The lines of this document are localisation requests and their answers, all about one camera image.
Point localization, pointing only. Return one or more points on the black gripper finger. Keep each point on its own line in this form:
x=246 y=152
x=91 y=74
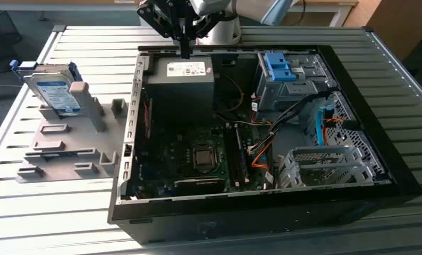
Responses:
x=204 y=26
x=158 y=18

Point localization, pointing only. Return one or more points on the hard disk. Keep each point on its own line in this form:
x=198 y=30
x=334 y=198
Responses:
x=56 y=95

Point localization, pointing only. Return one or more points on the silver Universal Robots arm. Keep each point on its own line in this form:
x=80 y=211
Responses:
x=224 y=32

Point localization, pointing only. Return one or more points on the silver disk bay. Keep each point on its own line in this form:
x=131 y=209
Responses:
x=331 y=166

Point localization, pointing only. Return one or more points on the grey power supply unit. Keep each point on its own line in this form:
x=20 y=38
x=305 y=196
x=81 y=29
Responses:
x=182 y=87

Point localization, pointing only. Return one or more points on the blue drive latch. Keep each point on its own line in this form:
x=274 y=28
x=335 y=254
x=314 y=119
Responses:
x=279 y=71

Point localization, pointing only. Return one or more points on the grey metal drive cage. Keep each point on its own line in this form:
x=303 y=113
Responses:
x=291 y=93

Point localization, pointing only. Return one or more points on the black mesh wastebasket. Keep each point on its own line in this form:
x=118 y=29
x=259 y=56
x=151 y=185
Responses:
x=1 y=40

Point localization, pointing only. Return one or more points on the grey parts rack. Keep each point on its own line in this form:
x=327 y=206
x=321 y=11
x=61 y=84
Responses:
x=75 y=132

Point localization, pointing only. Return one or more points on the silver CPU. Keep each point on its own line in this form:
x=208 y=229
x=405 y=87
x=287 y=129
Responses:
x=204 y=156

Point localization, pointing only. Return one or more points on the black RAM stick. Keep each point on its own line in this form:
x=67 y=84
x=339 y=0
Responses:
x=242 y=154

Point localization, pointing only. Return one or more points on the green motherboard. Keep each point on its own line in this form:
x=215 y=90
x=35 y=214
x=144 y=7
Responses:
x=168 y=159

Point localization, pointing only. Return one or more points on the CPU socket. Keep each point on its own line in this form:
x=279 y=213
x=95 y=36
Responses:
x=204 y=170

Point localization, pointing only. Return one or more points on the wooden cabinet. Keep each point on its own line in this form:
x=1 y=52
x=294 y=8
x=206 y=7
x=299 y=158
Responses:
x=402 y=21

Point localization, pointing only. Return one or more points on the slim dark RAM stick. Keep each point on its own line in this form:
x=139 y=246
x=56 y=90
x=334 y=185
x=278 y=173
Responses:
x=57 y=154

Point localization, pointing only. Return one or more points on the black graphics card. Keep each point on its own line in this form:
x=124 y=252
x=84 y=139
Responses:
x=199 y=186

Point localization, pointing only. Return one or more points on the black open PC case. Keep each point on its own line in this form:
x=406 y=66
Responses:
x=231 y=220

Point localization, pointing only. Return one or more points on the wooden desk white frame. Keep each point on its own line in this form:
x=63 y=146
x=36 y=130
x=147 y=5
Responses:
x=337 y=18

